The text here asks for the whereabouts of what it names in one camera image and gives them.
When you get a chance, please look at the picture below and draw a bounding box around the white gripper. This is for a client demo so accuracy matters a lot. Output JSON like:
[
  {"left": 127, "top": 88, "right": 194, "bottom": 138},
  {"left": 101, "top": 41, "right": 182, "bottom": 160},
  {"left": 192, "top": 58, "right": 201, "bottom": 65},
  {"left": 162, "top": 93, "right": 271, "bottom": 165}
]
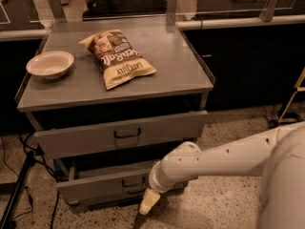
[{"left": 139, "top": 161, "right": 173, "bottom": 215}]

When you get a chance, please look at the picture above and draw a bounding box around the grey drawer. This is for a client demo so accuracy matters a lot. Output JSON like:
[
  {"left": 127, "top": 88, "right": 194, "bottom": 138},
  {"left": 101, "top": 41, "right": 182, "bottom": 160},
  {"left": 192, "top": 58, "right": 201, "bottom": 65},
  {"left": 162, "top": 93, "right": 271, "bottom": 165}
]
[
  {"left": 57, "top": 160, "right": 155, "bottom": 206},
  {"left": 34, "top": 111, "right": 208, "bottom": 159}
]

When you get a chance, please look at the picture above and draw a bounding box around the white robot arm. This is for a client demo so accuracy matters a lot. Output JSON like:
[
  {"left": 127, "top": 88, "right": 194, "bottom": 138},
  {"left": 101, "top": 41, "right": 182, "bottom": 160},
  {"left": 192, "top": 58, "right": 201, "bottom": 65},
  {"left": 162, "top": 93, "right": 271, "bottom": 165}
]
[{"left": 139, "top": 122, "right": 305, "bottom": 229}]

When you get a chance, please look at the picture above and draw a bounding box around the grey metal drawer cabinet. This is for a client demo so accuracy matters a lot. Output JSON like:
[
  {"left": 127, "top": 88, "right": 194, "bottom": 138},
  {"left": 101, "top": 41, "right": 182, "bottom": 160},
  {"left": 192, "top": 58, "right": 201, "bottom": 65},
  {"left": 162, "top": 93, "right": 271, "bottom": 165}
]
[{"left": 14, "top": 15, "right": 215, "bottom": 209}]

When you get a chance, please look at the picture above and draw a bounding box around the grey top drawer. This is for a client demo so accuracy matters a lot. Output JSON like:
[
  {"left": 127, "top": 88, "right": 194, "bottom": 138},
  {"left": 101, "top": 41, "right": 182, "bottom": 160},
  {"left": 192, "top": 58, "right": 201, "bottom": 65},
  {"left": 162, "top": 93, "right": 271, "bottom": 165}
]
[{"left": 34, "top": 111, "right": 208, "bottom": 159}]

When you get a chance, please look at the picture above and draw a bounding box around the black tripod leg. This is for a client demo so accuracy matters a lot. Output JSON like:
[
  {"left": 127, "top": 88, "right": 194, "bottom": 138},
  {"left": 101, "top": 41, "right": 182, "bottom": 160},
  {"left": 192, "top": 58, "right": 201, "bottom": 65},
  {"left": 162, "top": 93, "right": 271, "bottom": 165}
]
[{"left": 0, "top": 151, "right": 34, "bottom": 229}]

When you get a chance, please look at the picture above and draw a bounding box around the sea salt chips bag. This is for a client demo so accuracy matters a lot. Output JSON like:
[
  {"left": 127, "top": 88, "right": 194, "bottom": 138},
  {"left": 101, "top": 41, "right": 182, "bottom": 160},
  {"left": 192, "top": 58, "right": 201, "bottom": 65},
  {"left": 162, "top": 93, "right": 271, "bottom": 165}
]
[{"left": 78, "top": 30, "right": 156, "bottom": 90}]

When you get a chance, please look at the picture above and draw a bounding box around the white bowl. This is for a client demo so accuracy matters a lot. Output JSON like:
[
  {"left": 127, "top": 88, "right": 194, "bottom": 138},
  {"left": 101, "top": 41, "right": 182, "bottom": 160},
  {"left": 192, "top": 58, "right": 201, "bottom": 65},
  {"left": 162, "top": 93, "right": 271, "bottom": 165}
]
[{"left": 26, "top": 51, "right": 74, "bottom": 80}]

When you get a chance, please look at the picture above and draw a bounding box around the grey background counter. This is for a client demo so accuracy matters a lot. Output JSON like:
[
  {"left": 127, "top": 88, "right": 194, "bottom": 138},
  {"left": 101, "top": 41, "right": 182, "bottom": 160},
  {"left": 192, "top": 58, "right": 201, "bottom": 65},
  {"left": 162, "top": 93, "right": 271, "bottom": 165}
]
[{"left": 196, "top": 0, "right": 305, "bottom": 18}]

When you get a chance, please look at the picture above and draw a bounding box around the black floor cable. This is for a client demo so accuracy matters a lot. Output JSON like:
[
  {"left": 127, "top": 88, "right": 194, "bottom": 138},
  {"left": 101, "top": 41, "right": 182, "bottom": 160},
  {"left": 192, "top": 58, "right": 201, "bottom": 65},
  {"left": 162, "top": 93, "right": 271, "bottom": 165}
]
[{"left": 0, "top": 132, "right": 70, "bottom": 229}]

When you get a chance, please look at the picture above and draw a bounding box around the wheeled cart frame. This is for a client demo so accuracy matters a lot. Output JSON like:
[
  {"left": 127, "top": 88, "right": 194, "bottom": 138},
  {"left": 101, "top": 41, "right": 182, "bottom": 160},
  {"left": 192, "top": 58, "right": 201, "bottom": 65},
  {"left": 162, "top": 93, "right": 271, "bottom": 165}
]
[{"left": 267, "top": 67, "right": 305, "bottom": 129}]

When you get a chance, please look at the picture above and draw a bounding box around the white horizontal rail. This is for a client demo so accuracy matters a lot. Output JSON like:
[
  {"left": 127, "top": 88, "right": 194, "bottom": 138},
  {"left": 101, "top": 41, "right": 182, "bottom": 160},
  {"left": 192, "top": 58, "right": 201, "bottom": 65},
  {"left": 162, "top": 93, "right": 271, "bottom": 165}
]
[{"left": 175, "top": 14, "right": 305, "bottom": 31}]

